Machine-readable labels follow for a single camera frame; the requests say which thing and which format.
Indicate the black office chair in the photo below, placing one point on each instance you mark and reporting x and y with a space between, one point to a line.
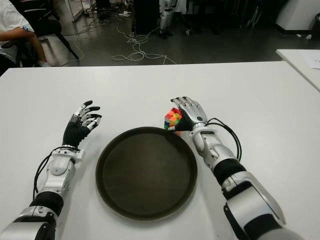
50 25

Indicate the right silver black robot arm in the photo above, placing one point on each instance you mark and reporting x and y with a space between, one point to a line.
212 150

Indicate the grey metal frame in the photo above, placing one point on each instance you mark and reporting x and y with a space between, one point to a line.
253 15

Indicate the person in white shirt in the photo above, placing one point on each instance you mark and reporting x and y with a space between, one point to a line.
10 17

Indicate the silver humanoid robot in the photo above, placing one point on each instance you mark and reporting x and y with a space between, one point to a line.
165 17

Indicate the white cabinet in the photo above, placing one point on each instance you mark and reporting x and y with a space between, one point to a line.
295 12

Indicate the black tall column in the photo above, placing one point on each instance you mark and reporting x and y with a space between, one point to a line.
147 15

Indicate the white side table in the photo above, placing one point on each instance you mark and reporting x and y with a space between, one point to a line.
300 60

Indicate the multicoloured Rubik's cube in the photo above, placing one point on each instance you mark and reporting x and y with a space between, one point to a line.
171 117

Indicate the white board panel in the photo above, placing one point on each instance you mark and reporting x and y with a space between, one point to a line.
77 10

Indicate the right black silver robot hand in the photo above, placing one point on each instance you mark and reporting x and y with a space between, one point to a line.
196 112

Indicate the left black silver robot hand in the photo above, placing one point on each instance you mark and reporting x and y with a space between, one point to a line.
72 132

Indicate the left silver black robot arm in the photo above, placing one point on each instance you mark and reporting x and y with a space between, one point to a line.
60 165

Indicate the dark brown round plate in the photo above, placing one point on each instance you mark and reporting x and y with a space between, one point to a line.
145 175

